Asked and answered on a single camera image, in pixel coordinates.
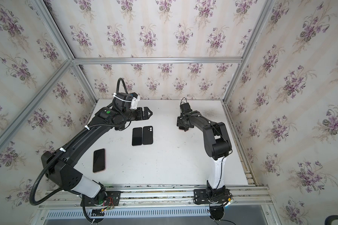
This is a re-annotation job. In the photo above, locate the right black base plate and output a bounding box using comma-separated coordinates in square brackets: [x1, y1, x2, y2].
[193, 189, 232, 205]

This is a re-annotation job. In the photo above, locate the left corrugated black cable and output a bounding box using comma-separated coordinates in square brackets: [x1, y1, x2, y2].
[29, 78, 130, 206]

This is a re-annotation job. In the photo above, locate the pink-cased phone near left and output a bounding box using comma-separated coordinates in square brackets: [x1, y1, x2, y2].
[93, 149, 106, 173]

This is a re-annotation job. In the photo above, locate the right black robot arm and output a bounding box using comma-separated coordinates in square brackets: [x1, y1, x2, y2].
[177, 101, 232, 196]

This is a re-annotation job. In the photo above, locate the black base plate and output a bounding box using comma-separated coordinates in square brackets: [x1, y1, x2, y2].
[193, 189, 232, 205]
[80, 191, 122, 207]

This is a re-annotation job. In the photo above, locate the aluminium rail base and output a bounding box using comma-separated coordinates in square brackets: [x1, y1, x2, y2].
[38, 186, 273, 209]

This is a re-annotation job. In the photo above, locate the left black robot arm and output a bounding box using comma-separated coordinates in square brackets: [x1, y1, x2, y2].
[30, 93, 153, 204]

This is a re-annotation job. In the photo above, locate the aluminium frame cage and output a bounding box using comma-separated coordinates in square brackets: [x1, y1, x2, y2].
[0, 1, 275, 153]

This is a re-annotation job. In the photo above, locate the black phone case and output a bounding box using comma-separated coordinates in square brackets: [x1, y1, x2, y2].
[142, 126, 154, 145]

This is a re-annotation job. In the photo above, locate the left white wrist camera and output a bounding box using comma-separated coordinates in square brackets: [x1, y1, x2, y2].
[130, 95, 140, 110]

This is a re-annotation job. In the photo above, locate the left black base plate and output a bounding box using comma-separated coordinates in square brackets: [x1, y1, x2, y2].
[80, 191, 122, 207]

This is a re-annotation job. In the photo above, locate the white vented grille strip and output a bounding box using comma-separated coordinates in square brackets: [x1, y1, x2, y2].
[46, 206, 209, 220]

